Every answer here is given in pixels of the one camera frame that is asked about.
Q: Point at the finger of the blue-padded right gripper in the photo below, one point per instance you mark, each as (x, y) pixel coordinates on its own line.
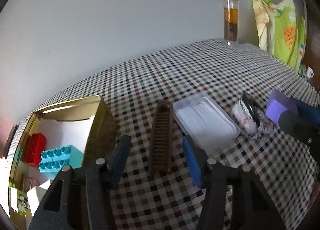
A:
(306, 114)

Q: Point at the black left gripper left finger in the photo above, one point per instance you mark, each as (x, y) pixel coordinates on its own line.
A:
(79, 198)

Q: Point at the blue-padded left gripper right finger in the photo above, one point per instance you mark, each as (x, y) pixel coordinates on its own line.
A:
(252, 207)

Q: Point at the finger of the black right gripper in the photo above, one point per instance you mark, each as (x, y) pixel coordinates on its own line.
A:
(299, 128)

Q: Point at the purple block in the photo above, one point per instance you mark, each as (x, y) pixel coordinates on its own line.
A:
(278, 103)

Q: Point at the teal toy brick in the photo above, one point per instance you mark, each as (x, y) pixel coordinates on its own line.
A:
(52, 160)

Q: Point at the green toy brick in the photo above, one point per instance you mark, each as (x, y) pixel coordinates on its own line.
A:
(23, 204)

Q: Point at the red toy brick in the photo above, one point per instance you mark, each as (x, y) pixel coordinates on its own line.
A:
(33, 148)

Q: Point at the brown comb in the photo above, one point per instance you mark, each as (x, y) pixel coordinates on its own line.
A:
(160, 149)

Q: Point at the clear plastic case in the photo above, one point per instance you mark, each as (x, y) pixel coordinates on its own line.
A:
(206, 122)

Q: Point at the white carton box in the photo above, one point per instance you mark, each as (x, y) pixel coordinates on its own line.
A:
(36, 194)

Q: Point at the pink card case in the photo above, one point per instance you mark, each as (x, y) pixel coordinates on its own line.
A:
(29, 182)

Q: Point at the small white mug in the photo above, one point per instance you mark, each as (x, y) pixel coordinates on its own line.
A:
(309, 72)

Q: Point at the white paper tin liner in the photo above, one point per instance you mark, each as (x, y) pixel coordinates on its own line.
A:
(58, 133)

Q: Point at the gold metal tin box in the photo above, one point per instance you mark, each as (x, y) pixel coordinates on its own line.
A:
(102, 135)

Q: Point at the green patterned cloth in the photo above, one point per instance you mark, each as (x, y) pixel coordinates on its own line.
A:
(281, 32)

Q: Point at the dark flat bar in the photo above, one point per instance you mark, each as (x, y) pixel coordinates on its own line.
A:
(10, 137)

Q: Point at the glass tea bottle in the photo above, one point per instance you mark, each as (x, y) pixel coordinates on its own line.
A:
(231, 21)

